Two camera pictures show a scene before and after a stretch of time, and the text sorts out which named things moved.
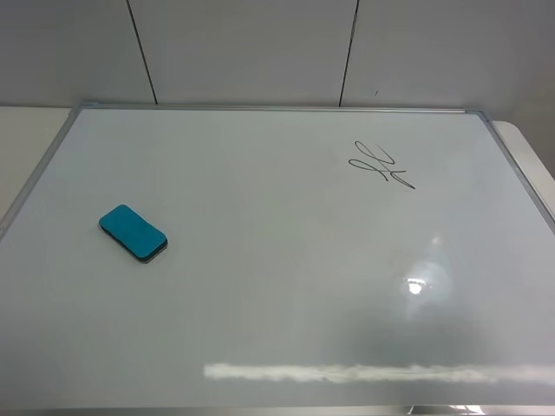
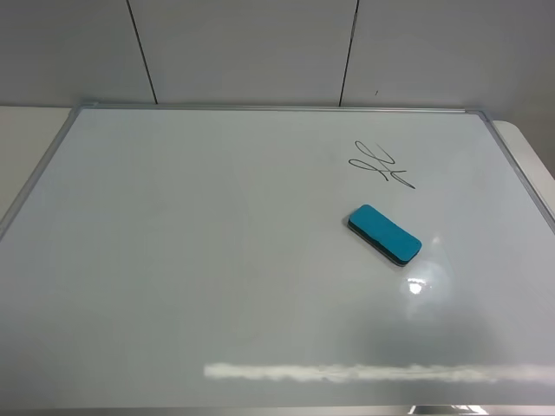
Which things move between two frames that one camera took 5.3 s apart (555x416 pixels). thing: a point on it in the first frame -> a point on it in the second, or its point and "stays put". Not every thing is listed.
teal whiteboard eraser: [134, 234] -> [384, 235]
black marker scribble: [382, 160] stays put
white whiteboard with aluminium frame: [187, 260] stays put
